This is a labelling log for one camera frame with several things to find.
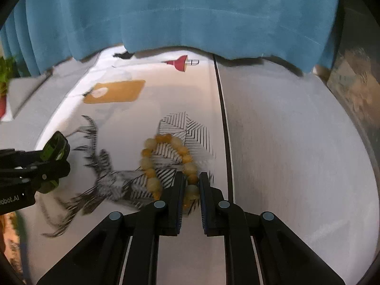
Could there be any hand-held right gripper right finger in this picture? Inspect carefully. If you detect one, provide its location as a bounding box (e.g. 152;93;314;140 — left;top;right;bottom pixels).
199;172;345;285

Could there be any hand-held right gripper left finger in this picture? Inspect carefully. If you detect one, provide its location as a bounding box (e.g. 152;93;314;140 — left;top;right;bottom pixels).
37;171;185;285

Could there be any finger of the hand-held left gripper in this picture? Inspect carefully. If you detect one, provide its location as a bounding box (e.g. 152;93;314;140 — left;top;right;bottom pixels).
0;162;71;189
0;148;68;167

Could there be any green watch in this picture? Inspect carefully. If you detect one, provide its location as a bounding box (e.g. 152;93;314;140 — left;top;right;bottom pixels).
39;131;71;194

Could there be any yellow bead bracelet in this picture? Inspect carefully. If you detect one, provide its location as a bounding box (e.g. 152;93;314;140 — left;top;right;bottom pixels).
140;133;200;215

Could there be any colourful patterned cloth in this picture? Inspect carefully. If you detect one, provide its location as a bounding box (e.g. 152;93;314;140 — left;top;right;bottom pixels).
0;210;25;281

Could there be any potted green plant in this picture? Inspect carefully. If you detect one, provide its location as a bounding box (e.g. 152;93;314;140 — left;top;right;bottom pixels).
0;56;18;119

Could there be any grey sheet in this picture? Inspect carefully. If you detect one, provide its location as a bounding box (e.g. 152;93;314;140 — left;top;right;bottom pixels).
0;50;380;285

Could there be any white printed cloth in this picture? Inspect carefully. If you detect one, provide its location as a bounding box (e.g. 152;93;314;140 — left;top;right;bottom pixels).
25;46;236;285

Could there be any blue curtain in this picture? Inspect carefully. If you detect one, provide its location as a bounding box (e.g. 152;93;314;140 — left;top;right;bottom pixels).
0;0;341;77

